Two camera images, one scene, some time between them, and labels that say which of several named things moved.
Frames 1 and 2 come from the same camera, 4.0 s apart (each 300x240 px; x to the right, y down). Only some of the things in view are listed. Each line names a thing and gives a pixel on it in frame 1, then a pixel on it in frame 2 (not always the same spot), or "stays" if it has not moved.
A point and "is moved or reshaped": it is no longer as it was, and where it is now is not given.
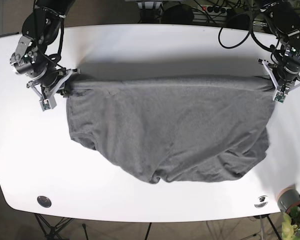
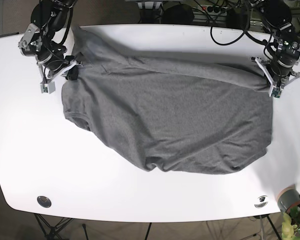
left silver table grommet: (44, 201) stays
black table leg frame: (51, 232) stays
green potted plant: (296, 224) stays
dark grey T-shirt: (174, 128) is moved or reshaped
